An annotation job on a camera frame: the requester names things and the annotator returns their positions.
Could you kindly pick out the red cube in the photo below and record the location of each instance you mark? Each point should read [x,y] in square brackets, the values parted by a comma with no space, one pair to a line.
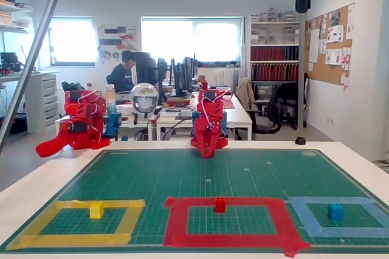
[220,205]

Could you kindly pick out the red leader arm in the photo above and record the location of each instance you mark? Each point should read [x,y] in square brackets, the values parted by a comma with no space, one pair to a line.
[82,116]

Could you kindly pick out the red robot arm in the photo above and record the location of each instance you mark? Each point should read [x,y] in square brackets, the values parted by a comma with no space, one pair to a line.
[212,108]

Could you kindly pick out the red tape square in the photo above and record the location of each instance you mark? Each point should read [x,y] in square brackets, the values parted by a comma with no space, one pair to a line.
[228,240]

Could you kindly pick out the yellow cube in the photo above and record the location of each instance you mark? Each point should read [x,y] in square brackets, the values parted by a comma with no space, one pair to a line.
[96,211]

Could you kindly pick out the blue cube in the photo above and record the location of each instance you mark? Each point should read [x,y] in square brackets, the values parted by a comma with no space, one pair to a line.
[335,212]

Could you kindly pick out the blue tape square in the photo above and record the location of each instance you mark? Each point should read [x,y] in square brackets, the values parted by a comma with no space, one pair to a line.
[334,231]

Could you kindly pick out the yellow tape square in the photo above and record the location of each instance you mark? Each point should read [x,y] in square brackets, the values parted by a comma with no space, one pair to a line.
[76,239]

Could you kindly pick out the green cutting mat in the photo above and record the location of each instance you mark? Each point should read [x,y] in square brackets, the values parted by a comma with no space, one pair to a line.
[194,177]

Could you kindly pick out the chair with beige jacket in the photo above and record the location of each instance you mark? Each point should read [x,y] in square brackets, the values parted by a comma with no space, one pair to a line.
[244,91]

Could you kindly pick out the black monitor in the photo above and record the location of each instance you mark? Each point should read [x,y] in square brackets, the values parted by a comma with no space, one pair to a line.
[162,72]
[146,69]
[183,73]

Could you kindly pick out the black office chair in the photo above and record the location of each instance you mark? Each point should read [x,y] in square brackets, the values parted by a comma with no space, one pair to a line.
[273,113]

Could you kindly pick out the white helmet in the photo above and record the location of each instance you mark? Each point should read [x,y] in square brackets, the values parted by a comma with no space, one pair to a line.
[144,101]

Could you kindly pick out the small black knob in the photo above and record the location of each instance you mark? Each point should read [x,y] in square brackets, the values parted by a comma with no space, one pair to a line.
[300,140]

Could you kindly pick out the wide bright window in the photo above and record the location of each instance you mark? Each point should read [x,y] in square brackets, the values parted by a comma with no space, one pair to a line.
[191,40]

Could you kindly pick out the white bookshelf with binders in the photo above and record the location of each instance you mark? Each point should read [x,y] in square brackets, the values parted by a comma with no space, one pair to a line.
[273,58]

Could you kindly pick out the seated person dark shirt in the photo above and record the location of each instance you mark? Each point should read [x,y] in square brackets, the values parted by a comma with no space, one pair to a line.
[121,78]

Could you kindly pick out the water bottle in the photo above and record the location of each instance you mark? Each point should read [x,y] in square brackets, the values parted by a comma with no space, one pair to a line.
[111,101]

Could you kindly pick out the vertical metal pole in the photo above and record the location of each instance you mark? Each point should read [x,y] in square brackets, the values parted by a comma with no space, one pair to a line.
[301,58]

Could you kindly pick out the black bag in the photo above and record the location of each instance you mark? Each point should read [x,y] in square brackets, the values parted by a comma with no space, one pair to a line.
[73,86]

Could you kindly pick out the cork notice board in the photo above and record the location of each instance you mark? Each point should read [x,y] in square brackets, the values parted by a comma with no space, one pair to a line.
[331,58]

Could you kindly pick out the small bright window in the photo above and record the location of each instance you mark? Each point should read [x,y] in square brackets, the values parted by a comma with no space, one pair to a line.
[76,40]

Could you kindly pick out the black pole clamp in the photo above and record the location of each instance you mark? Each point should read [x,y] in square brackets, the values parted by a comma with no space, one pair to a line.
[303,5]

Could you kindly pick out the white drawer cabinet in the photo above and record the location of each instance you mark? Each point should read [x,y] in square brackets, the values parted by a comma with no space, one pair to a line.
[50,101]

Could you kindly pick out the green plant leaves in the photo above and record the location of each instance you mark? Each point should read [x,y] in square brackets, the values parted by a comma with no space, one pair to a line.
[383,163]

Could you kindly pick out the slanted metal pole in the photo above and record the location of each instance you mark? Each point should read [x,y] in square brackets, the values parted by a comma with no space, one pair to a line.
[30,58]

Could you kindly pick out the wall tool rack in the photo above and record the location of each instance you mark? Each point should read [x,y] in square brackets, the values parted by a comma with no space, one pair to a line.
[117,40]

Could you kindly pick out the white wall shelf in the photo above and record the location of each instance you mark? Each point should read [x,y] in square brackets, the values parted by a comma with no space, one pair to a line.
[12,9]

